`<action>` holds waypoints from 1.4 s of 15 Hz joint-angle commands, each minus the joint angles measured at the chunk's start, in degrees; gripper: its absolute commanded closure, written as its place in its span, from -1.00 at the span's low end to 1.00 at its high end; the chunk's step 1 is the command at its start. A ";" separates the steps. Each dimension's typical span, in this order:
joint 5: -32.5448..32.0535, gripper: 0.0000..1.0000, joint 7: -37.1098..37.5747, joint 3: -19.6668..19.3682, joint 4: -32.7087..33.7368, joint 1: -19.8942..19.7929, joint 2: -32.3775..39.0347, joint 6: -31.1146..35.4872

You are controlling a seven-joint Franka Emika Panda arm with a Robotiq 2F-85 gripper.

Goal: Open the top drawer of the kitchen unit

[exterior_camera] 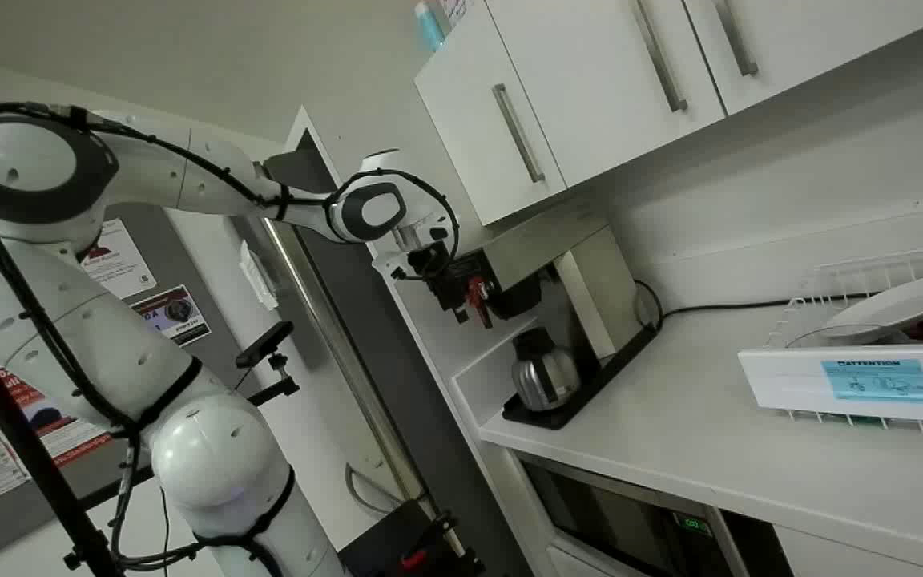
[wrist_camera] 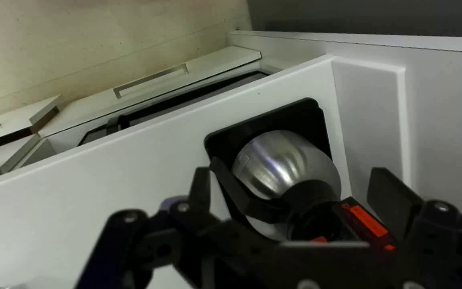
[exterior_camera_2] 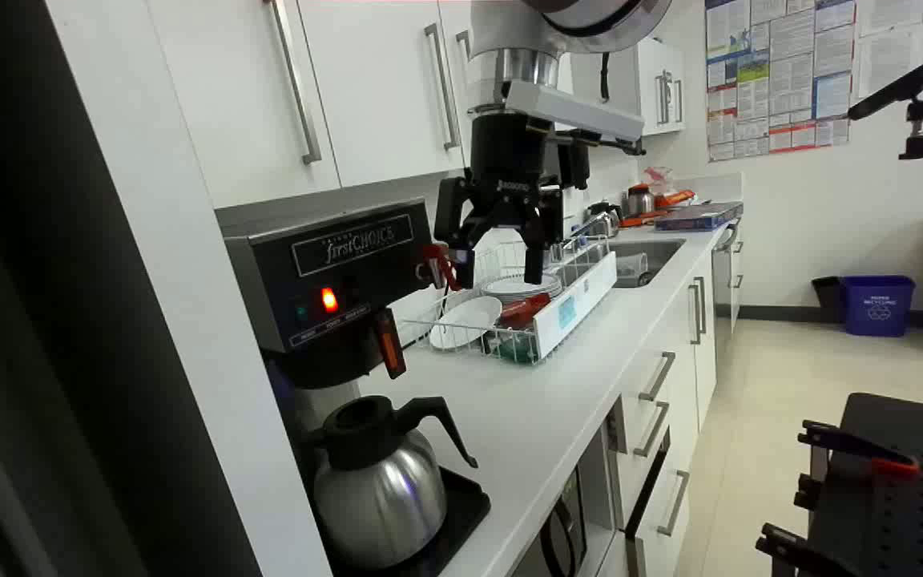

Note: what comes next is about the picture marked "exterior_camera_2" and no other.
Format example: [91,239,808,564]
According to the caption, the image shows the blue recycling bin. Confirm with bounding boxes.
[838,273,921,340]

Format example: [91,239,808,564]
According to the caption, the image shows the black clamp red handle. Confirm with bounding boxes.
[794,416,923,480]

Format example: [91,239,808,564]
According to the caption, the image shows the black undercounter appliance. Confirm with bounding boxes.
[538,469,593,577]

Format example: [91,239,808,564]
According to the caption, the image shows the small white wall cabinet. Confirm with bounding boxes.
[569,33,690,142]

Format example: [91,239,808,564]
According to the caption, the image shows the black waste bin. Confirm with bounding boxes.
[808,273,848,321]

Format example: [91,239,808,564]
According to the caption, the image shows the round white plate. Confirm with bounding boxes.
[426,292,506,355]
[478,273,551,302]

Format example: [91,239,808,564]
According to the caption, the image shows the black kettle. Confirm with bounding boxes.
[579,200,625,241]

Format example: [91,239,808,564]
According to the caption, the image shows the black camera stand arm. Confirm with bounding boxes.
[842,23,923,165]

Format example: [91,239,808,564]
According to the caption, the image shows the colourful wall poster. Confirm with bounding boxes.
[702,0,863,167]

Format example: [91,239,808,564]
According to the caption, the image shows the orange kitchen item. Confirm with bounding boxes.
[652,185,700,211]

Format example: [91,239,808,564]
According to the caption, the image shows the black coffee maker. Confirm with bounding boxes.
[225,200,495,577]

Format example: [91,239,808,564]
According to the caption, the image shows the white base cabinet door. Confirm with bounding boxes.
[683,246,721,426]

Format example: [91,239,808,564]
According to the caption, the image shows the wide white wall cabinet door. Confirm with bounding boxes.
[146,0,343,211]

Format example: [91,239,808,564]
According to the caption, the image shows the red coffee maker tap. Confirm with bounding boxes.
[417,241,464,292]

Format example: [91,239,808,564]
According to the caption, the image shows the white wall papers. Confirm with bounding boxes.
[857,0,923,103]

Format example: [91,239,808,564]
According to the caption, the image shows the dark refrigerator side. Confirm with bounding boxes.
[0,0,262,577]

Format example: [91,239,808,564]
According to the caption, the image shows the steel coffee carafe black handle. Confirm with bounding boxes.
[301,393,480,573]

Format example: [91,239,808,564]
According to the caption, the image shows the red item in rack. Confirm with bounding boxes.
[496,292,554,330]

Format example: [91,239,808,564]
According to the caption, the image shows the black perforated table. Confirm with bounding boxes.
[805,393,923,577]

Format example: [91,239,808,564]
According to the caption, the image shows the blue flat tray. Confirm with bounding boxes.
[652,204,745,236]

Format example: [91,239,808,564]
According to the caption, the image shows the narrow white wall cabinet door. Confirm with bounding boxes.
[432,0,480,170]

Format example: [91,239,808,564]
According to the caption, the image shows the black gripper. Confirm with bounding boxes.
[432,108,593,292]

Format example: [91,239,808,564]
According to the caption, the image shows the steel kitchen sink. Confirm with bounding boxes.
[600,236,690,292]

